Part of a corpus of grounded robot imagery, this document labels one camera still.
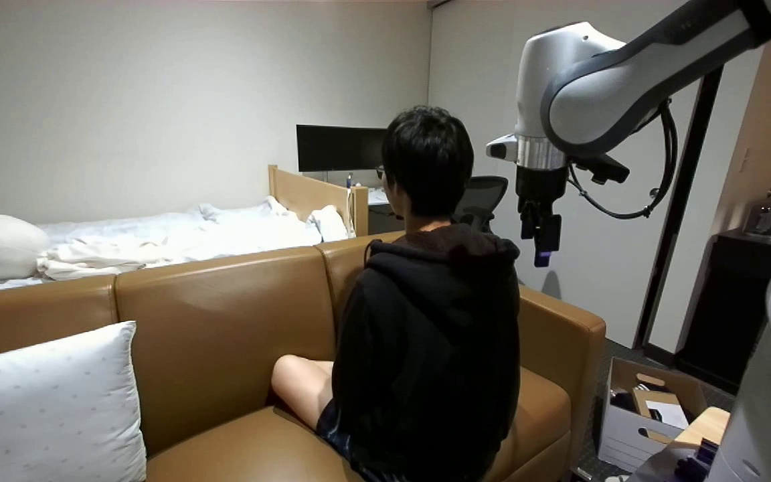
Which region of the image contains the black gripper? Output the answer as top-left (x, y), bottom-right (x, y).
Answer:
top-left (518, 163), bottom-right (571, 271)

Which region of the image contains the seated person with black hair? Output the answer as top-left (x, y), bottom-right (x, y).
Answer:
top-left (267, 105), bottom-right (478, 451)

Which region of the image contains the black office chair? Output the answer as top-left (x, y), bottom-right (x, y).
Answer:
top-left (449, 175), bottom-right (511, 237)

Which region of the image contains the black slanted pole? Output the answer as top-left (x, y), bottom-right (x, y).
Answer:
top-left (633, 68), bottom-right (729, 353)

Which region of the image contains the dark cabinet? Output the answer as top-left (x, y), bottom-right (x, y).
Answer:
top-left (676, 231), bottom-right (771, 396)

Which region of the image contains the open cardboard box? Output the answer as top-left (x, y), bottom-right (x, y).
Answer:
top-left (598, 356), bottom-right (733, 478)

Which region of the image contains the black wide monitor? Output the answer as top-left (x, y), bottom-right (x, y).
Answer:
top-left (294, 121), bottom-right (393, 175)

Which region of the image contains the tan leather sofa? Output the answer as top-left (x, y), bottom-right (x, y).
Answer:
top-left (0, 233), bottom-right (610, 482)

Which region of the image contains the white square sofa pillow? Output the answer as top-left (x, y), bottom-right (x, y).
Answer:
top-left (0, 320), bottom-right (150, 482)

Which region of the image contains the black looped cable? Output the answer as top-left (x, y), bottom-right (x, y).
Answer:
top-left (567, 103), bottom-right (681, 222)

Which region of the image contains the light wooden bed frame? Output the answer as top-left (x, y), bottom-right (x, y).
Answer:
top-left (265, 160), bottom-right (372, 238)

